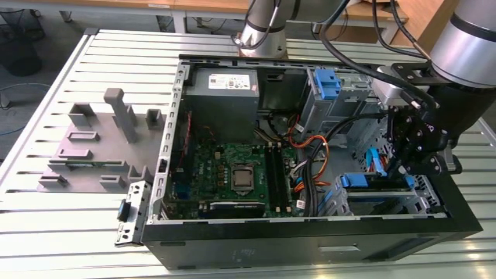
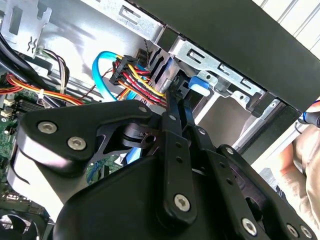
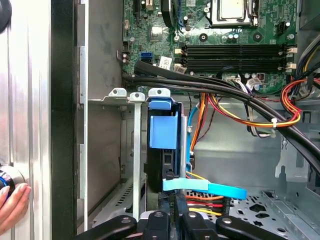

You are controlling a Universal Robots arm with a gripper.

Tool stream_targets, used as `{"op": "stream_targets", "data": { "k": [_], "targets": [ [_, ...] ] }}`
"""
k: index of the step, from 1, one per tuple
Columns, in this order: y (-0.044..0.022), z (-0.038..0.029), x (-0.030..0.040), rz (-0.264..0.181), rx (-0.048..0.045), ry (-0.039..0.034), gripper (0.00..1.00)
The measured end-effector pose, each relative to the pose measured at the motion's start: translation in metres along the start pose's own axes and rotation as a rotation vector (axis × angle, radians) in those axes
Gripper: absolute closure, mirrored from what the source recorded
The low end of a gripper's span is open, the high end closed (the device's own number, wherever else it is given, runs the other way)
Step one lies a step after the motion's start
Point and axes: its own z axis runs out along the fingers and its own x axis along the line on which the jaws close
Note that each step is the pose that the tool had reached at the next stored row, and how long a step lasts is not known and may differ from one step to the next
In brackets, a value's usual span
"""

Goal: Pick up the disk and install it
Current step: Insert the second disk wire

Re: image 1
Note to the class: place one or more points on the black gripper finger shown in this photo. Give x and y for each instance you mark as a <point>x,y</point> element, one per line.
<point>424,164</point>
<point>404,136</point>

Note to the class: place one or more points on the hard disk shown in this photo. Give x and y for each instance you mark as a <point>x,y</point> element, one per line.
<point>355,181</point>

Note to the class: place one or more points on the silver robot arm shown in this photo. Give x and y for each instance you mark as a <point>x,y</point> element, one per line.
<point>464,43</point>

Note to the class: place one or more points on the grey metal disk bay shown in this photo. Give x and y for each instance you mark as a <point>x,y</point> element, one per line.
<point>387,200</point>

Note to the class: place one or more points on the grey optical drive cage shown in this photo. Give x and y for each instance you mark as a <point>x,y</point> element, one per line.
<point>340,98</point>

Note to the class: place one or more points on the blue plastic drive latch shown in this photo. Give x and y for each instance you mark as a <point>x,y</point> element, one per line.
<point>327,82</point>

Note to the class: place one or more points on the wooden cabinet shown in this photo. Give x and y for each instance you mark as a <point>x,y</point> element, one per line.
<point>429,20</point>

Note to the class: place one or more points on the black RAM slot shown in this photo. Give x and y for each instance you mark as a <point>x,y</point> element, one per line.
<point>272,174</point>

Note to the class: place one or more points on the CPU socket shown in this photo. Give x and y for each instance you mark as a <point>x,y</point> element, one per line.
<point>243,166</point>

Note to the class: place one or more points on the silver CPU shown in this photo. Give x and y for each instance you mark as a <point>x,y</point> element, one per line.
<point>243,178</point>

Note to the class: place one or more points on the black open PC case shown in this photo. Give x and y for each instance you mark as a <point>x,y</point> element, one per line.
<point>295,250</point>

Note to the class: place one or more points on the grey power supply unit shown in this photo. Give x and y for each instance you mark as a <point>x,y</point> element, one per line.
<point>220,116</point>

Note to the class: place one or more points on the black graphics card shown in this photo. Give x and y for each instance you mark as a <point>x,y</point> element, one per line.
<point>236,207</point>

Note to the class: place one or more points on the green motherboard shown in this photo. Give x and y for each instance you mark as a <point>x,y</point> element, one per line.
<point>209,162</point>

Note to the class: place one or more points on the grey parts rack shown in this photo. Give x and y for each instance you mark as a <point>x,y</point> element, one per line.
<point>112,151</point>

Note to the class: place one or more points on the blue port connector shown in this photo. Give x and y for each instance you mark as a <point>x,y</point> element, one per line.
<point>123,210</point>

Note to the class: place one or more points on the green RAM stick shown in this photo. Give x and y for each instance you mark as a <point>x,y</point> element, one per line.
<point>92,165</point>

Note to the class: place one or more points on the black mesh bin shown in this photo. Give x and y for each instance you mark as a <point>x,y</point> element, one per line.
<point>19,52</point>

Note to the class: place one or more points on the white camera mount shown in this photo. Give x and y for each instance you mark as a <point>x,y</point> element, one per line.
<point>391,90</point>

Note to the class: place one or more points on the wooden desk white frame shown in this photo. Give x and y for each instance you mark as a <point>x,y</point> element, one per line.
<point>364,14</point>
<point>135,3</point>

